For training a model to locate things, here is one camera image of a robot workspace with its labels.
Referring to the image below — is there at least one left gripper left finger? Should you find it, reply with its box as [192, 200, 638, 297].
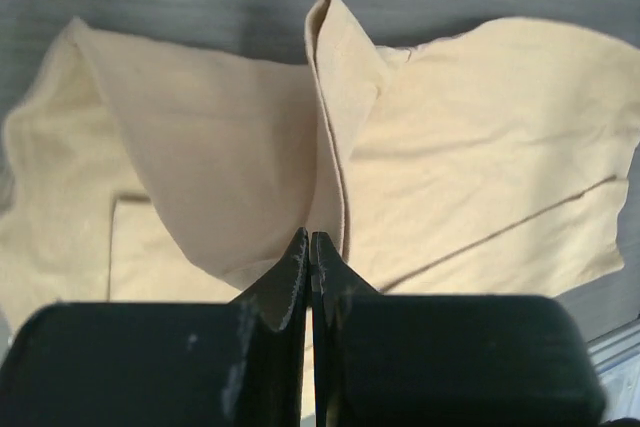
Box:
[1, 229, 309, 426]

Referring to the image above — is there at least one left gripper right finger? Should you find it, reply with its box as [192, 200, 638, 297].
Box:
[310, 232, 606, 426]

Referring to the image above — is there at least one beige t shirt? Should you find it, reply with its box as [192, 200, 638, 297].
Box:
[1, 0, 639, 328]

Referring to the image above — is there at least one aluminium front rail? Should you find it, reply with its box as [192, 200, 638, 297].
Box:
[588, 319, 639, 376]

